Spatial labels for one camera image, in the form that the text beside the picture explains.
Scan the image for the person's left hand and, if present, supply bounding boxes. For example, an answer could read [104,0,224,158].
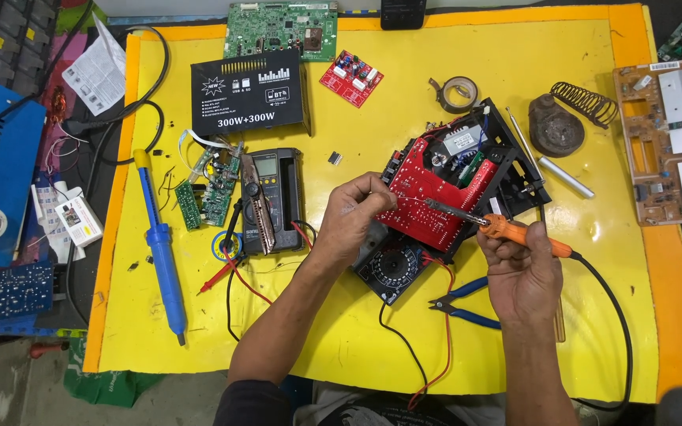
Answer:
[310,172,401,271]

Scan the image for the person's right hand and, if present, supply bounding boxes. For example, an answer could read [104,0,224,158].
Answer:
[476,222,565,325]

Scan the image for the orange soldering iron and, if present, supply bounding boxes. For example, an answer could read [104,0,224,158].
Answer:
[424,198,576,260]

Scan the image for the large red circuit board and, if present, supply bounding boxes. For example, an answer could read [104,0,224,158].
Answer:
[375,137,517,253]

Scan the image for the black analog multimeter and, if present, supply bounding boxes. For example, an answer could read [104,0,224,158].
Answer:
[352,221,435,306]

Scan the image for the black digital multimeter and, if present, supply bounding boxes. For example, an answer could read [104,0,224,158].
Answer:
[240,147,305,257]

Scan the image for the silver transformer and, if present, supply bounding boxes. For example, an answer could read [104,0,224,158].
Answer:
[442,124,488,158]

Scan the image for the dark tape roll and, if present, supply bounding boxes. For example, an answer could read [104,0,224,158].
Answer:
[428,76,480,115]

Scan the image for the small red circuit board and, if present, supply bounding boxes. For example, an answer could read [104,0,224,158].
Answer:
[319,50,385,109]

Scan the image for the brown metal tool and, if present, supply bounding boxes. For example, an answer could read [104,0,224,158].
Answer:
[238,152,277,256]

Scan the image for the black amplifier chassis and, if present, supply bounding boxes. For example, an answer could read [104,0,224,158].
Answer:
[379,97,553,265]

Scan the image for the yellow work mat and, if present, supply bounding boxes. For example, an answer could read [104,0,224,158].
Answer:
[83,4,682,404]

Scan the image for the black multimeter probe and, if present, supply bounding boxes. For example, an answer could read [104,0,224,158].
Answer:
[223,198,245,256]

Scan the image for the thin metal rod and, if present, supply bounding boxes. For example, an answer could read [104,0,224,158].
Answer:
[505,106,547,185]

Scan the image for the black amplifier cover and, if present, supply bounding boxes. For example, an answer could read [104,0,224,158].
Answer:
[191,49,313,138]

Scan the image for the blue yellow solder spool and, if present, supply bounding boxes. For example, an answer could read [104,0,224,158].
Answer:
[210,230,245,262]

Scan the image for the small green circuit board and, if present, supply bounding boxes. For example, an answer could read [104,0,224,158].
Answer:
[174,141,244,232]

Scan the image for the black phone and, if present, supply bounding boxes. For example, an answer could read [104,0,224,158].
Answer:
[380,0,428,31]

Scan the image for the red multimeter probe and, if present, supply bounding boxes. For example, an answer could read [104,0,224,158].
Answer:
[197,254,248,296]

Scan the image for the soldering iron stand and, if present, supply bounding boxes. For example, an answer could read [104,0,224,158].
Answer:
[528,82,619,159]

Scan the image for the silver metal tube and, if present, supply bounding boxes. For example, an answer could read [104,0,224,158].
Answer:
[537,155,596,200]

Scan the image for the large green circuit board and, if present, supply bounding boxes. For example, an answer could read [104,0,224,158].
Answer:
[223,0,339,64]

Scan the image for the person's clothing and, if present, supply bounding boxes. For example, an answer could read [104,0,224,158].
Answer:
[213,379,682,426]

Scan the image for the blue desoldering pump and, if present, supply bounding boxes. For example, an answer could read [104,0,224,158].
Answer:
[133,148,188,348]

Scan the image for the brown circuit board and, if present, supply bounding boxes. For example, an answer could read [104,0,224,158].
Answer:
[613,57,682,227]

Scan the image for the small white box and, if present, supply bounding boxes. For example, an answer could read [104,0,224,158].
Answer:
[54,196,104,249]

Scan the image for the white paper leaflet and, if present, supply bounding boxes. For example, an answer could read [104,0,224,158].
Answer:
[61,14,127,117]

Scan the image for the green plastic bag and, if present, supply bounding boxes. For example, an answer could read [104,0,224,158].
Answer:
[62,336,165,409]

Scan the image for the blue circuit board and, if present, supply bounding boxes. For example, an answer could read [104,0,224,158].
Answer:
[0,262,56,327]

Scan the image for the black storage drawers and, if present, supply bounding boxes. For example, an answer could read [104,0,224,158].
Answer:
[0,0,62,99]

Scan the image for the blue-handled cutters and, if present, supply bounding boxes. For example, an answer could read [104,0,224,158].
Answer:
[427,276,503,330]

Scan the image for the red test lead wire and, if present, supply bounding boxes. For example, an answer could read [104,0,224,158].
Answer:
[405,253,455,413]

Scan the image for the black test lead wire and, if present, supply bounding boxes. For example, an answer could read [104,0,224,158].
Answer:
[378,301,431,392]

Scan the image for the white ribbon cable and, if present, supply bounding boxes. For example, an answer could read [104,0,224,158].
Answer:
[178,128,230,174]

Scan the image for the black power cable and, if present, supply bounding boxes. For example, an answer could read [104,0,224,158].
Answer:
[59,25,171,168]

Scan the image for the black soldering iron cable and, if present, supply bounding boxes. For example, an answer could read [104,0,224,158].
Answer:
[571,251,635,413]

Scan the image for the red-handled tool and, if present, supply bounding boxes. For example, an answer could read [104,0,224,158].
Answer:
[0,334,71,361]

